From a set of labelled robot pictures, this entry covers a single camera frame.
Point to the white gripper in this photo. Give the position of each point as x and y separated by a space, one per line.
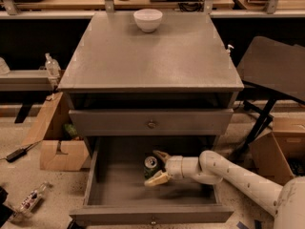
173 168

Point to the green soda can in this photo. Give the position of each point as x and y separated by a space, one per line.
151 166

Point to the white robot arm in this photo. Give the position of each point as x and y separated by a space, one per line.
284 202

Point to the open middle drawer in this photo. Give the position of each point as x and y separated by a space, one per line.
116 193

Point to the closed top drawer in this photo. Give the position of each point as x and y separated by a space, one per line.
147 122

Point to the grey drawer cabinet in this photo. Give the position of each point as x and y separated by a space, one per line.
183 65

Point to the green bag by box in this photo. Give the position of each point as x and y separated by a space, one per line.
70 131

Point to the left cardboard box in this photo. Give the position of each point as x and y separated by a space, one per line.
58 152

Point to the cardboard box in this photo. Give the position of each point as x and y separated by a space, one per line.
58 152
279 154

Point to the right cardboard box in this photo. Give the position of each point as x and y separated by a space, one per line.
279 154

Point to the small white pump bottle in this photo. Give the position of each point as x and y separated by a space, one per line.
230 49

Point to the plastic bottle on floor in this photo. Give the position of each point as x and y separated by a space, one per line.
31 201

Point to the black power adapter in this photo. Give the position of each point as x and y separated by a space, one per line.
15 155

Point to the clear bottle on shelf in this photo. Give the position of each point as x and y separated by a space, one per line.
52 66

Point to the white ceramic bowl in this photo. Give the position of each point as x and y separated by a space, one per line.
148 20

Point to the black folding table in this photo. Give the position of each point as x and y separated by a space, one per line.
277 69

